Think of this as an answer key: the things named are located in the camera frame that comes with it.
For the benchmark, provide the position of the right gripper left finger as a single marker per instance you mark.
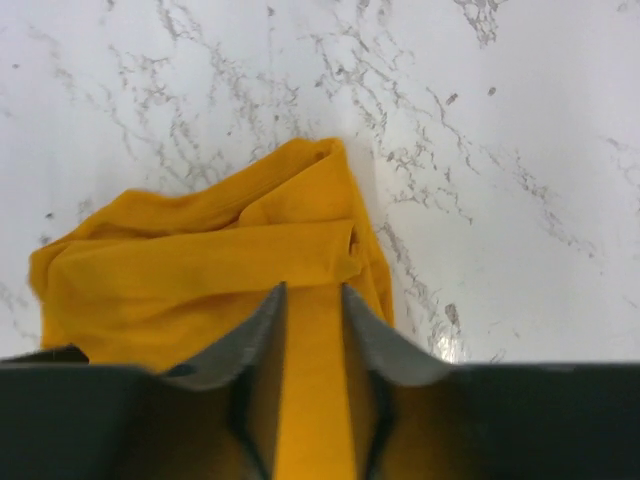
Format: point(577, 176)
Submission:
point(213, 416)

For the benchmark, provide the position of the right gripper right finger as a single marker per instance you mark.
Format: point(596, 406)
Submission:
point(415, 416)

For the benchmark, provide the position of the yellow t shirt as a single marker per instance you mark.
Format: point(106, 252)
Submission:
point(152, 280)

